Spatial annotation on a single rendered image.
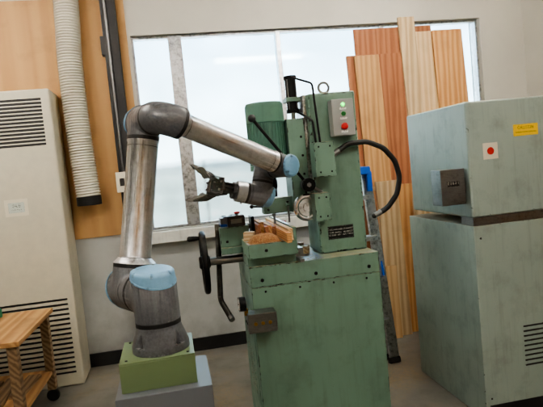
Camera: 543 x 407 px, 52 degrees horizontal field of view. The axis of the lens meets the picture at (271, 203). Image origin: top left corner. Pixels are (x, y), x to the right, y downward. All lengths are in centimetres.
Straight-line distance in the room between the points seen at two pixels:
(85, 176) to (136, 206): 163
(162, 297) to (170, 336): 13
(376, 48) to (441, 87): 54
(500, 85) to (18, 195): 342
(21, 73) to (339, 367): 266
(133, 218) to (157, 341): 44
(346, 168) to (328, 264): 44
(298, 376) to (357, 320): 35
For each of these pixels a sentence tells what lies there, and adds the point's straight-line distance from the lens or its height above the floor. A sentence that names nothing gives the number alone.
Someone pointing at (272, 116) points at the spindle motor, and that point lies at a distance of 247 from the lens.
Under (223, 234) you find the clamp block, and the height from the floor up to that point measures 93.
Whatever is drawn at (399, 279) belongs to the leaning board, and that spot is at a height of 38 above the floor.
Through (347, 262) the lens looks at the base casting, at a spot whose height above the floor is 77.
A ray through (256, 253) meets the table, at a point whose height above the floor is 86.
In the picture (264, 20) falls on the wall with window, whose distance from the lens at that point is 397.
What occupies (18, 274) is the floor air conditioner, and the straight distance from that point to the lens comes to 362.
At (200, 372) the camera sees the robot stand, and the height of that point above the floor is 55.
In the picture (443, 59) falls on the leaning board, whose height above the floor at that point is 185.
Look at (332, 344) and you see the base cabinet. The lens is 250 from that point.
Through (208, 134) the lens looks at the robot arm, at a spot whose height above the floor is 135.
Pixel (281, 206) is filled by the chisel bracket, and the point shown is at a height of 103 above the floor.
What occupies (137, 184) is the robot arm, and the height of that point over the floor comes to 120.
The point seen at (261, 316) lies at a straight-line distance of 231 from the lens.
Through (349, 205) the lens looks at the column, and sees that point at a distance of 252.
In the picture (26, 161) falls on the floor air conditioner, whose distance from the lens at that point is 356.
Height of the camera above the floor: 122
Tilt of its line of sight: 4 degrees down
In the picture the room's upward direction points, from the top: 6 degrees counter-clockwise
